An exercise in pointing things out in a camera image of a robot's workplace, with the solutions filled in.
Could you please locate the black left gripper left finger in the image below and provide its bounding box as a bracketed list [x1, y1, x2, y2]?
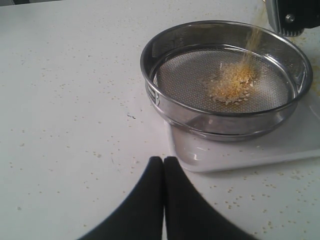
[81, 156, 164, 240]

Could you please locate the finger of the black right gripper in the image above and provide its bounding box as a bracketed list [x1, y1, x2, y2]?
[264, 0, 320, 37]

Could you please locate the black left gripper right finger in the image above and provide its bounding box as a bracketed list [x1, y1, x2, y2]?
[163, 156, 254, 240]

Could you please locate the white coarse grain pile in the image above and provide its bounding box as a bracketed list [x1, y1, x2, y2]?
[205, 60, 258, 105]

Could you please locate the round stainless steel sieve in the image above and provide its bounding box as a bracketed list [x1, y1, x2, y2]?
[140, 20, 313, 142]

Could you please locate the white square plastic tray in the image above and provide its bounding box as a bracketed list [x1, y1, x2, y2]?
[165, 92, 320, 173]

